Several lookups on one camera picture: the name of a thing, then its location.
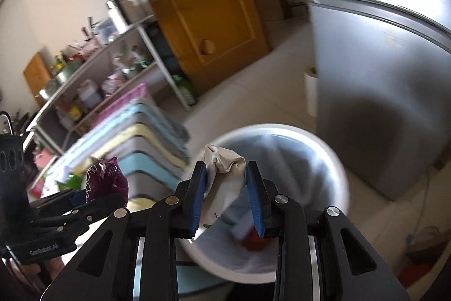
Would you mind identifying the metal shelf rack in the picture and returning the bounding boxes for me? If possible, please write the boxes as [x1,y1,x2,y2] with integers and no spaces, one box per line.
[26,15,193,161]

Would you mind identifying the grey refrigerator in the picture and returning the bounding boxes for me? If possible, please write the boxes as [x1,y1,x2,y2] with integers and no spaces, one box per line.
[287,0,451,202]

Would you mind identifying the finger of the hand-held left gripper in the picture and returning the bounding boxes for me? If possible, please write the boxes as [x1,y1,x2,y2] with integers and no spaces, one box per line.
[30,190,88,217]
[52,194,127,235]

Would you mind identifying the striped tablecloth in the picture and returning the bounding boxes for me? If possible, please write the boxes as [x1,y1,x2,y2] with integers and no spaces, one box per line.
[32,99,191,214]

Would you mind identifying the black pans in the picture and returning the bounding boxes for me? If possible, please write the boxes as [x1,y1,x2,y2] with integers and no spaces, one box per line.
[0,111,36,137]

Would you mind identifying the wooden cutting board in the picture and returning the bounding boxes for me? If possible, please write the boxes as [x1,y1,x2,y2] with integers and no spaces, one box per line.
[23,52,52,98]

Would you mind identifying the red wrapper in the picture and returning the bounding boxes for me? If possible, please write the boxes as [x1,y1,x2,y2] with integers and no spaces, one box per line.
[242,230,273,249]

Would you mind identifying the wooden door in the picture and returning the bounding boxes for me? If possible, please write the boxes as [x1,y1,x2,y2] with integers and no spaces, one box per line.
[116,0,274,96]

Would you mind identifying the clear plastic container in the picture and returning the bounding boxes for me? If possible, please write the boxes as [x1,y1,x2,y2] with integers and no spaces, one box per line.
[95,19,118,45]

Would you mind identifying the pink plastic basket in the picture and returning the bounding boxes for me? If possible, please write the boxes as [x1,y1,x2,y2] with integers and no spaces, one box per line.
[34,149,54,168]

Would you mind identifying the white round trash bin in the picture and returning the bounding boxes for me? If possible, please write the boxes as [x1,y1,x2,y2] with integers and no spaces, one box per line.
[176,124,350,285]

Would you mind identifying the black appliance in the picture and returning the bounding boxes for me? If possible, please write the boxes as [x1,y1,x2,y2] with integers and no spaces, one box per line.
[145,21,184,82]

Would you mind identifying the purple snack wrapper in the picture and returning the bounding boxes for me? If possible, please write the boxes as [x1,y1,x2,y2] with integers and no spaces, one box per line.
[85,156,129,203]

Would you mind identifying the pink storage box lid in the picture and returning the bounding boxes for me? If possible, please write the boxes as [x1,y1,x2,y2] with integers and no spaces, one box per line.
[98,82,147,119]

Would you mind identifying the yellow label sauce bottle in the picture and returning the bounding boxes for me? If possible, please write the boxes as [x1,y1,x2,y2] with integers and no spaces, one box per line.
[68,105,84,122]

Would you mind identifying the white paper roll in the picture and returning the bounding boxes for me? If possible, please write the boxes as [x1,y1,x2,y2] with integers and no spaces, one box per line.
[304,66,320,117]

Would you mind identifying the pink utensil basket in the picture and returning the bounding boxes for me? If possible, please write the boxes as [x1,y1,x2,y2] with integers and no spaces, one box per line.
[81,38,103,52]

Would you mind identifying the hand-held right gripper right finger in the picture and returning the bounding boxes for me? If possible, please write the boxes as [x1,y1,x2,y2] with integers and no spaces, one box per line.
[245,161,411,301]

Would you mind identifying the white paper packet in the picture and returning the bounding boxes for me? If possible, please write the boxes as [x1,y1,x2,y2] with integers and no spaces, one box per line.
[196,144,248,242]

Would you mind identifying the green metal basin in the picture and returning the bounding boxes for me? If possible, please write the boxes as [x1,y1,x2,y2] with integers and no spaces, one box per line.
[53,67,82,84]

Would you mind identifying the steel bowl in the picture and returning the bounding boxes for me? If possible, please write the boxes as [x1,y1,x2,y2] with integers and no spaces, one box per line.
[34,79,61,105]

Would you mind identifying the green plastic bottle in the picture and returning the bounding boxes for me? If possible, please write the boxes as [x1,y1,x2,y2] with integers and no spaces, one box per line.
[173,74,197,106]

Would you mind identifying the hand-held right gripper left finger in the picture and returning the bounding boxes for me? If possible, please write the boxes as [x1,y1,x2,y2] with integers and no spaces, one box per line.
[41,162,208,301]

